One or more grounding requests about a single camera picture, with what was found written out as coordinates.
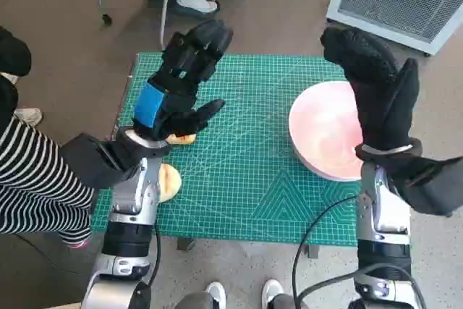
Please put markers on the round toy bread bun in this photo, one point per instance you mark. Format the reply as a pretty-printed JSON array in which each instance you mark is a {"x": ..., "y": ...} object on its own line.
[{"x": 170, "y": 182}]

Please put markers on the pink bowl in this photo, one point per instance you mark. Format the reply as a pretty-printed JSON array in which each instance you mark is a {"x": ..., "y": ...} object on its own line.
[{"x": 318, "y": 124}]

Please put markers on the grey office chair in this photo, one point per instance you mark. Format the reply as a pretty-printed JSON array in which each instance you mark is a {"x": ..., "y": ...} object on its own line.
[{"x": 163, "y": 19}]

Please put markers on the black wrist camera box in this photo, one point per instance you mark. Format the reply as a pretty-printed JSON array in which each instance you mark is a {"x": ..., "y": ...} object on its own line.
[
  {"x": 434, "y": 189},
  {"x": 90, "y": 164}
]

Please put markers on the long striped toy bread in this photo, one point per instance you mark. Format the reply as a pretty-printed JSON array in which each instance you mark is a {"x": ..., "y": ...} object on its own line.
[{"x": 182, "y": 139}]

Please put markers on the green cutting mat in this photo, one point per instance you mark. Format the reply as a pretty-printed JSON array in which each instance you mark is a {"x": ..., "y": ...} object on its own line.
[{"x": 235, "y": 178}]

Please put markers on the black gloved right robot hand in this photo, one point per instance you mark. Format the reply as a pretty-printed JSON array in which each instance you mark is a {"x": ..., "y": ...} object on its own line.
[{"x": 376, "y": 81}]

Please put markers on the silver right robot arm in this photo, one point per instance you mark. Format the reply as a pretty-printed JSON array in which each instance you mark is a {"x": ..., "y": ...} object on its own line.
[{"x": 383, "y": 215}]

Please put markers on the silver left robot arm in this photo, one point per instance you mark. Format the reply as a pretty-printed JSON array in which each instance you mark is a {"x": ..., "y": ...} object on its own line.
[{"x": 130, "y": 197}]

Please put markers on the metal table bracket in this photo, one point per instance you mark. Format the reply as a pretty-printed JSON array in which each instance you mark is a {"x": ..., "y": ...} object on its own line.
[
  {"x": 314, "y": 252},
  {"x": 185, "y": 244}
]

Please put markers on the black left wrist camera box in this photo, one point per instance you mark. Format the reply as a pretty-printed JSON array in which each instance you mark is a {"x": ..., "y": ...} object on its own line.
[{"x": 90, "y": 164}]

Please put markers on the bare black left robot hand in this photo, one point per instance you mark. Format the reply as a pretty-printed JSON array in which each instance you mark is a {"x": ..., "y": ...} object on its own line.
[{"x": 181, "y": 70}]

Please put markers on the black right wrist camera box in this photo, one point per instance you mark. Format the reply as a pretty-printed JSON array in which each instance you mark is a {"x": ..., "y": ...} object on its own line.
[{"x": 434, "y": 189}]

